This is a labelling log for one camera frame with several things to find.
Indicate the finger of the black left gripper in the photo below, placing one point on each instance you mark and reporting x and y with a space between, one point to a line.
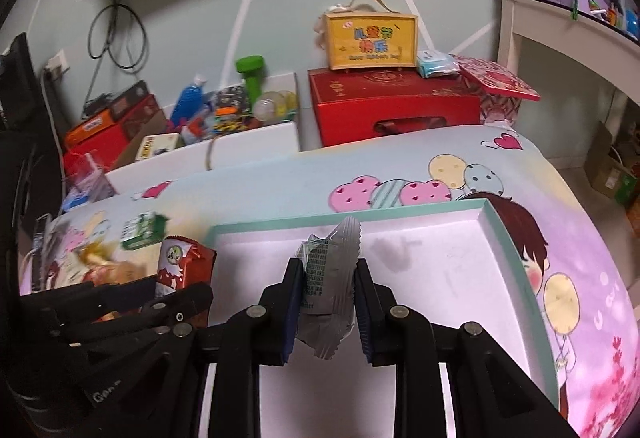
88 300
178 306

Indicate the white shelf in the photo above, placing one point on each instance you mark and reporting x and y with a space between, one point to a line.
596 46

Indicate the clear acrylic box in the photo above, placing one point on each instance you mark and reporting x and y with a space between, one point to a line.
86 182

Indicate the red box on left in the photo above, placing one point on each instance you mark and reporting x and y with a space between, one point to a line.
109 144

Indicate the blue bead bottle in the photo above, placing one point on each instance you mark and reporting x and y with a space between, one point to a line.
189 102

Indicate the green dumbbell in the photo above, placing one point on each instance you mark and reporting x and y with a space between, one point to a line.
251 69

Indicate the white toy storage box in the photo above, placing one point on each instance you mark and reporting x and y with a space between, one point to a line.
256 145

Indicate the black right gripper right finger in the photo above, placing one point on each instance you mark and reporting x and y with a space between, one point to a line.
373 302

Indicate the white wall socket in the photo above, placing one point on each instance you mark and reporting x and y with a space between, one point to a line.
57 65

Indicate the cartoon print tablecloth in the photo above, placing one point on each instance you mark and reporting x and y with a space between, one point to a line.
581 296

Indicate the silver grey snack packet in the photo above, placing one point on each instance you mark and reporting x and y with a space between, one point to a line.
327 313

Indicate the blue tissue pack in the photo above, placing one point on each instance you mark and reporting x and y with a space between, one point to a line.
433 63

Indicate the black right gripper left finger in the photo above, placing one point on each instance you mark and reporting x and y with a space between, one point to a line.
278 326

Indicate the orange box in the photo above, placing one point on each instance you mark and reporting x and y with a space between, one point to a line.
88 128

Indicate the yellow gift box with handle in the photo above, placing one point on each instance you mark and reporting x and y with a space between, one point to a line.
367 34

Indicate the clear plastic bottle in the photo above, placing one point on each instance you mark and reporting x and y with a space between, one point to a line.
274 106

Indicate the white card box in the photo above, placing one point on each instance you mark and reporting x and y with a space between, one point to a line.
153 145

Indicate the large red gift box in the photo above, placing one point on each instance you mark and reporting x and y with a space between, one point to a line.
363 104

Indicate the red snack packet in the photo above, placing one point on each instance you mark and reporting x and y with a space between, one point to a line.
181 263

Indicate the green white biscuit packet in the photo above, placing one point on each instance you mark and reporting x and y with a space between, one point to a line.
143 230

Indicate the pink patterned box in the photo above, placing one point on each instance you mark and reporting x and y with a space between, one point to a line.
501 91

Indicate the white tray with teal rim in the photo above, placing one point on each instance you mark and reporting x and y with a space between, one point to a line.
451 263

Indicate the cardboard box on floor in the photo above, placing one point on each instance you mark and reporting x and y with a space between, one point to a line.
605 169

